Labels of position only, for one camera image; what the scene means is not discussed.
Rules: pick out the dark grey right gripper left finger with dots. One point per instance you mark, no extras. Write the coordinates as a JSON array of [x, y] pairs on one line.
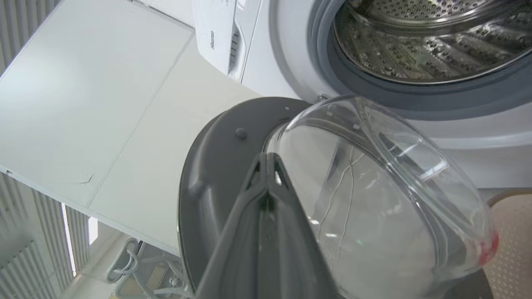
[[241, 249]]

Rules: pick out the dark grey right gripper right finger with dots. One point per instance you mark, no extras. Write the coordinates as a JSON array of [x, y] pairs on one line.
[[291, 257]]

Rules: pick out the grey washing machine door glass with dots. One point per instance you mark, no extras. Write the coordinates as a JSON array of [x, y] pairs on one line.
[[216, 166]]

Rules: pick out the metal door hinge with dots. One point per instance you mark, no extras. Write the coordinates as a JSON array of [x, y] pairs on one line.
[[321, 98]]

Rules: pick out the grey rubber door gasket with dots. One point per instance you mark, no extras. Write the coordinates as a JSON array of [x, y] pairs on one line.
[[374, 89]]

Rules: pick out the white washing machine body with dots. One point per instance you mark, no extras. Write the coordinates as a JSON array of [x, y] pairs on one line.
[[272, 62]]

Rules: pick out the white Hisense detergent drawer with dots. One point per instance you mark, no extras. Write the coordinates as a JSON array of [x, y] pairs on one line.
[[220, 37]]

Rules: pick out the white flat panel board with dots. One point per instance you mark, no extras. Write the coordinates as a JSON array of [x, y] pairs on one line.
[[83, 104]]

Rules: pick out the stainless steel perforated drum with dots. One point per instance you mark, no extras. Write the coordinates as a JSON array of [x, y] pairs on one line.
[[415, 45]]

